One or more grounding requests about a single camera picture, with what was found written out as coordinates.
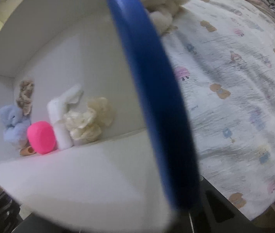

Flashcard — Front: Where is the blue and white cardboard box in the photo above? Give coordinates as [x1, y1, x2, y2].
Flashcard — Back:
[0, 0, 201, 233]

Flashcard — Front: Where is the cream satin scrunchie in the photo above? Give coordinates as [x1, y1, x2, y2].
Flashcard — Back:
[64, 97, 115, 145]

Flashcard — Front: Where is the orange foam tube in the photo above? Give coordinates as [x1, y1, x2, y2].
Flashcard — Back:
[20, 146, 36, 156]

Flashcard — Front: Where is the light blue fluffy scrunchie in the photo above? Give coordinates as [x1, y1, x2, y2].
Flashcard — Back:
[0, 105, 31, 149]

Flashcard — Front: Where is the cream fluffy plush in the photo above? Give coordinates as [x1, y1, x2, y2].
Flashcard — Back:
[127, 0, 193, 36]

